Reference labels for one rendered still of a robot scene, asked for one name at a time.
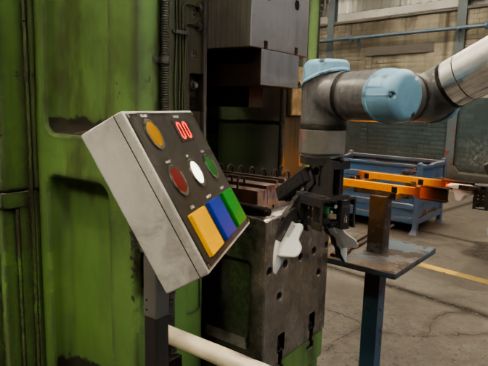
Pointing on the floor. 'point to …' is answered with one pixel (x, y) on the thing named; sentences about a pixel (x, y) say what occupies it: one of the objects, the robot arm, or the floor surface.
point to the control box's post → (155, 318)
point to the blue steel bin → (401, 208)
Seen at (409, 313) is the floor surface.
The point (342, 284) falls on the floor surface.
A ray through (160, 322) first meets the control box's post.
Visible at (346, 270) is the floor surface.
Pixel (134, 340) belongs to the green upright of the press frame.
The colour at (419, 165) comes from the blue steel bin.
